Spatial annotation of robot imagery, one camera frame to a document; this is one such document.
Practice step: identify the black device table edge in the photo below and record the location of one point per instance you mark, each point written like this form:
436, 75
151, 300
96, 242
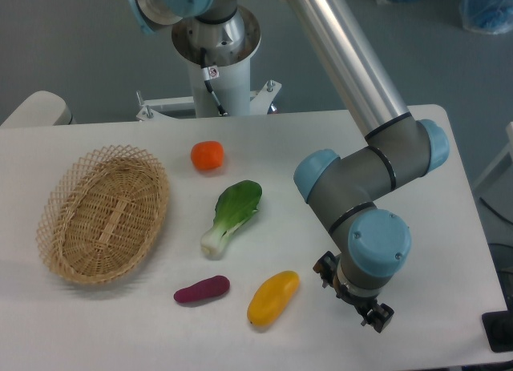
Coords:
498, 328

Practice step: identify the green bok choy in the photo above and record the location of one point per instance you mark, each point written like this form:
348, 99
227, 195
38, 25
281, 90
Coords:
235, 206

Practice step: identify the yellow mango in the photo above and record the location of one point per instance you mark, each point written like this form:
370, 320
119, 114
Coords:
271, 298

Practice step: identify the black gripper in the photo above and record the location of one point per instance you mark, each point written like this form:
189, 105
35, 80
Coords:
376, 315

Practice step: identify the blue plastic bag right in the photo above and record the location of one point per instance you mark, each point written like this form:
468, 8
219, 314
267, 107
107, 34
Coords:
486, 16

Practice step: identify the orange tangerine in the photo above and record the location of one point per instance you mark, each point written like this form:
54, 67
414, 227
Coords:
207, 155

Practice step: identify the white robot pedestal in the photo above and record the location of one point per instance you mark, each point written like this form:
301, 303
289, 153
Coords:
218, 58

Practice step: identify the purple sweet potato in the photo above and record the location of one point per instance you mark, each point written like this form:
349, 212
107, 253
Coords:
206, 289

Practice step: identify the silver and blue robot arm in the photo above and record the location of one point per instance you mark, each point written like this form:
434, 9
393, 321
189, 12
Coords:
373, 243

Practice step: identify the woven wicker basket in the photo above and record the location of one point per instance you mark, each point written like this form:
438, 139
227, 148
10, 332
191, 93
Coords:
104, 215

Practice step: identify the white chair left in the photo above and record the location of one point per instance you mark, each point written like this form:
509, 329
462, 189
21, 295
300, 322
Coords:
41, 109

